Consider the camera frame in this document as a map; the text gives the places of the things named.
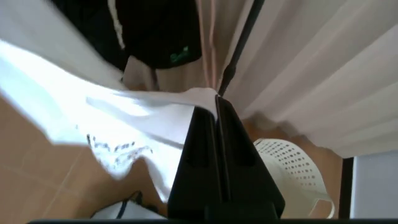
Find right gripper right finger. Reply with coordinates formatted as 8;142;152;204
214;95;286;220

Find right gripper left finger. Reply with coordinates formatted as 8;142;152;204
167;105;223;220

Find white garment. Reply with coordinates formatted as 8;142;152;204
0;0;219;203

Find black shorts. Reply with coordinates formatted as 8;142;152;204
49;0;203;72

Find white laundry basket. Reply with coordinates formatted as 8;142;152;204
252;138;336;220

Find black clothes rack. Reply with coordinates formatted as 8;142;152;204
217;0;266;96

